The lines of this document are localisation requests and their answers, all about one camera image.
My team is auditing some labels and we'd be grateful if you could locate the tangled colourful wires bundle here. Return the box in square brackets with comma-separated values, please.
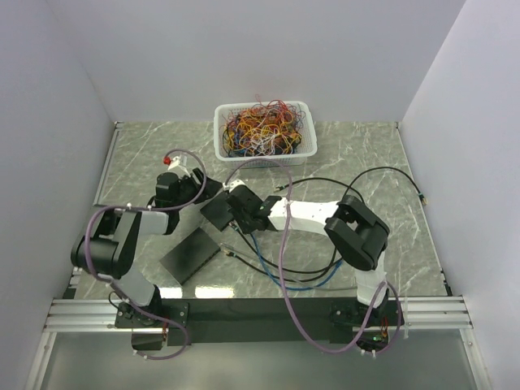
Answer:
[221, 93, 306, 158]

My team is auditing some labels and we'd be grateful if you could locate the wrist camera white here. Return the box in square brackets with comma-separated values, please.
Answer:
[223, 180, 245, 193]
[162, 154, 188, 172]

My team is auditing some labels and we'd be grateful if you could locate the blue ethernet cable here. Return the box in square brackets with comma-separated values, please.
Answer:
[249, 233, 345, 292]

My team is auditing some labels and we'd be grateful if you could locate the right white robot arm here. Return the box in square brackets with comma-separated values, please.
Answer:
[224, 180, 389, 324]

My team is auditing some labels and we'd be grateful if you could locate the black ethernet cable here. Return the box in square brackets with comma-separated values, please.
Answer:
[229, 166, 429, 284]

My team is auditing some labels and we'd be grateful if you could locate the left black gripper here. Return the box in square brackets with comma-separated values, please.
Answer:
[174, 167, 223, 210]

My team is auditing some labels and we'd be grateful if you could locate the white plastic basket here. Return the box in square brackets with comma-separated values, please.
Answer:
[213, 100, 318, 167]

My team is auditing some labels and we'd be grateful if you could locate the black network switch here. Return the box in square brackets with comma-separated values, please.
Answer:
[159, 227, 220, 286]
[200, 192, 234, 232]

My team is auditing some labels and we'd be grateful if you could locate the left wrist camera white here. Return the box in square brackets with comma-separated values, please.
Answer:
[162, 154, 188, 172]

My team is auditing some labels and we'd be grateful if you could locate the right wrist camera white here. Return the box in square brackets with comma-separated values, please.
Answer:
[223, 180, 245, 193]

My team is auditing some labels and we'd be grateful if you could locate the aluminium frame rail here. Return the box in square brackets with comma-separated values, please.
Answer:
[44, 120, 123, 332]

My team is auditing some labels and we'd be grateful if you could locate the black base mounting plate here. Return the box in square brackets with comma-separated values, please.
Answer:
[115, 297, 403, 347]

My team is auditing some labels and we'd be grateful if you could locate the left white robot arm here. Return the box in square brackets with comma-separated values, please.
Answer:
[71, 168, 223, 327]

